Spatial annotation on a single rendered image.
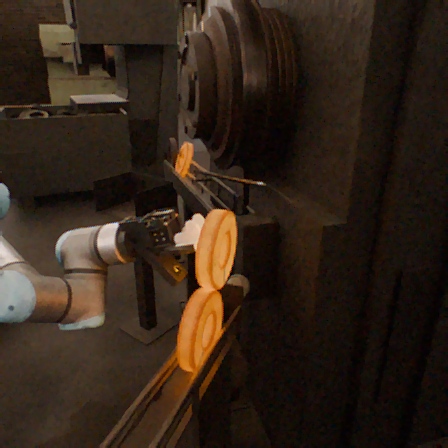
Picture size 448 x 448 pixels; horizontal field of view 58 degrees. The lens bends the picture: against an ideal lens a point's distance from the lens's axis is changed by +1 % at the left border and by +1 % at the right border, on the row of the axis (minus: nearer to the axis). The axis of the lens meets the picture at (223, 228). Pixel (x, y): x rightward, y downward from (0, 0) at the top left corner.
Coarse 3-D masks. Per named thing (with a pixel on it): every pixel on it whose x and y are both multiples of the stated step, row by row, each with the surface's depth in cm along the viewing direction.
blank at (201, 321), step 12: (204, 288) 78; (192, 300) 73; (204, 300) 73; (216, 300) 79; (192, 312) 71; (204, 312) 73; (216, 312) 80; (180, 324) 71; (192, 324) 70; (204, 324) 74; (216, 324) 81; (180, 336) 70; (192, 336) 70; (204, 336) 80; (216, 336) 82; (180, 348) 71; (192, 348) 70; (204, 348) 76; (180, 360) 72; (192, 360) 71
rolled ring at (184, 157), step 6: (186, 144) 207; (180, 150) 216; (186, 150) 204; (192, 150) 204; (180, 156) 216; (186, 156) 202; (180, 162) 217; (186, 162) 202; (180, 168) 206; (186, 168) 204; (180, 174) 206
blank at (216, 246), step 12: (216, 216) 75; (228, 216) 77; (204, 228) 73; (216, 228) 72; (228, 228) 79; (204, 240) 72; (216, 240) 72; (228, 240) 81; (204, 252) 72; (216, 252) 73; (228, 252) 82; (204, 264) 72; (216, 264) 74; (228, 264) 82; (204, 276) 73; (216, 276) 76; (228, 276) 83; (216, 288) 77
